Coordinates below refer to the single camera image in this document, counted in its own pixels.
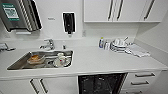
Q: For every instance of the stainless steel dishwasher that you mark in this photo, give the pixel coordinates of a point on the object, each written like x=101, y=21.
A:
x=100, y=84

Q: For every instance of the small dish soap bottle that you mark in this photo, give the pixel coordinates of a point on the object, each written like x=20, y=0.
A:
x=64, y=47

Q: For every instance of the small white cup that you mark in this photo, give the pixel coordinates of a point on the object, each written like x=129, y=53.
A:
x=107, y=45

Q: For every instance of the white mug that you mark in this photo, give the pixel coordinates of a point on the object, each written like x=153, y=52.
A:
x=61, y=60

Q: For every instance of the black soap dispenser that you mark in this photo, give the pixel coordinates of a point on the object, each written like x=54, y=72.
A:
x=68, y=22

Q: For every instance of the stack of white dishes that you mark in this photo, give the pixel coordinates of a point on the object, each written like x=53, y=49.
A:
x=119, y=45

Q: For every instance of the chrome faucet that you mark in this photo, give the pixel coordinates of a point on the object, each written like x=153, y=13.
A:
x=49, y=44

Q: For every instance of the orange bowl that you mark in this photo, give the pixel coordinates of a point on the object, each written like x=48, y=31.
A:
x=35, y=59

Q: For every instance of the steel sink basin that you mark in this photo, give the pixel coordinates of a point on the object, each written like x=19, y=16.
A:
x=20, y=63

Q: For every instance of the narrow white drawer cabinet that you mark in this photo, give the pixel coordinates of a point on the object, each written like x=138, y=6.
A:
x=141, y=81

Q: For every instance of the steel paper towel dispenser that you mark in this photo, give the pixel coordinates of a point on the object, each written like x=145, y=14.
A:
x=20, y=15

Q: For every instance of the white two-door base cabinet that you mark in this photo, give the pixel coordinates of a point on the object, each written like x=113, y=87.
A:
x=20, y=87

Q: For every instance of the dish rack with items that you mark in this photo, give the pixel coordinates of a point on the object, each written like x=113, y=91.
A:
x=6, y=47

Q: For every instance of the small white wall plate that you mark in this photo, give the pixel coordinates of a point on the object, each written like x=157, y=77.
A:
x=51, y=18

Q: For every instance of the white wall cabinet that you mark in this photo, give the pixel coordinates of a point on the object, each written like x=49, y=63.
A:
x=123, y=10

